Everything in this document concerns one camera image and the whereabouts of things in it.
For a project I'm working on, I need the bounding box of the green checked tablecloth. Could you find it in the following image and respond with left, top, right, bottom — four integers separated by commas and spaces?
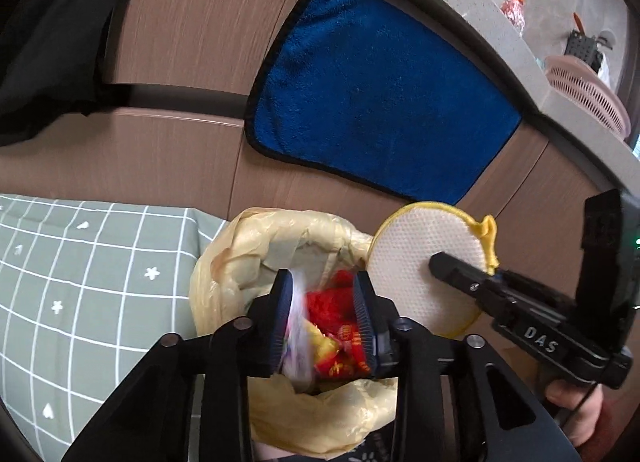
0, 194, 228, 462

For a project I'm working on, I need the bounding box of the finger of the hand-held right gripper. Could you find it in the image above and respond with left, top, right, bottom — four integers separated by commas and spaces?
495, 269, 576, 310
429, 252, 506, 310

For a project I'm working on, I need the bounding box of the orange-capped drink bottle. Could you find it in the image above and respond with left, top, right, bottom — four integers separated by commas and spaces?
500, 0, 526, 37

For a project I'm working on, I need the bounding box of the black grater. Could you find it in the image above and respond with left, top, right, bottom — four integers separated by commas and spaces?
564, 30, 603, 75

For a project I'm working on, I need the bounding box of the pink plastic basket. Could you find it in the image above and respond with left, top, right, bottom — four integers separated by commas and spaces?
544, 55, 632, 143

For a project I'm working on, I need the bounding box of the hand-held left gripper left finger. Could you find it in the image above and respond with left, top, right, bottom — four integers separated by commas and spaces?
62, 269, 296, 462

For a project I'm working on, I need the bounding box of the person's right hand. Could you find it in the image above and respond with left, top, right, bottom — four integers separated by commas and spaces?
544, 379, 603, 448

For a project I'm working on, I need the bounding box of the black cloth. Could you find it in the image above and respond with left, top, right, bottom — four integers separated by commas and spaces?
0, 0, 151, 147

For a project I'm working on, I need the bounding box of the wooden kitchen cabinet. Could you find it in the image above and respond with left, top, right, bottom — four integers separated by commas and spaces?
0, 0, 626, 393

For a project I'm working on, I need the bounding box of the person's right forearm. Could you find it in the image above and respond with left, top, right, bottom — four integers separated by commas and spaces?
600, 382, 633, 458

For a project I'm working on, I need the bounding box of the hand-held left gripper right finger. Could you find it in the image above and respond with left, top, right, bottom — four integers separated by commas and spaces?
351, 272, 583, 462

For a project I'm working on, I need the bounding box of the red wrapper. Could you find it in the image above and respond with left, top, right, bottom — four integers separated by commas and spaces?
305, 269, 361, 337

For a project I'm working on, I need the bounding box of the pink white wrapper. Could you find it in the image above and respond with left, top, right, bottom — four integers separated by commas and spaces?
282, 274, 321, 393

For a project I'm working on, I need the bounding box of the blue towel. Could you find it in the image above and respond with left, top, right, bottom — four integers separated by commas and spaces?
243, 0, 523, 206

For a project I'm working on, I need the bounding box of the round white yellow-edged pad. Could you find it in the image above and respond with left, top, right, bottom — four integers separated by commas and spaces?
366, 201, 501, 337

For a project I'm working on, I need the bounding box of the yellow bag-lined waste bin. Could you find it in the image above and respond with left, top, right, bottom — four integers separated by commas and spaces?
189, 207, 401, 460

